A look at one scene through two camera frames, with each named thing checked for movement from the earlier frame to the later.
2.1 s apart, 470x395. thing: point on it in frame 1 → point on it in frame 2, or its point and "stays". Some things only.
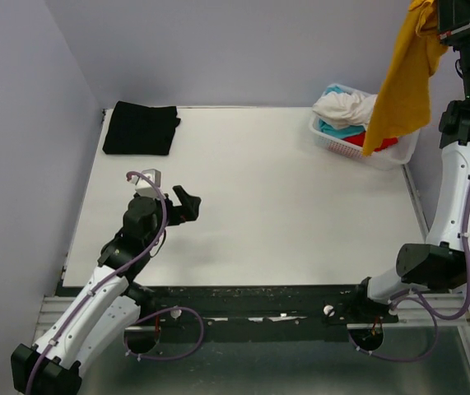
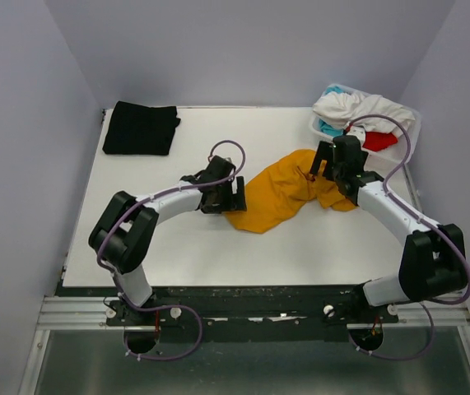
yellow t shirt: (400, 108) → (275, 192)
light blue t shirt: (341, 132) stays
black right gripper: (458, 20) → (326, 151)
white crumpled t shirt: (342, 109) stays
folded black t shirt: (141, 129) stays
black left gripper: (187, 211) → (238, 203)
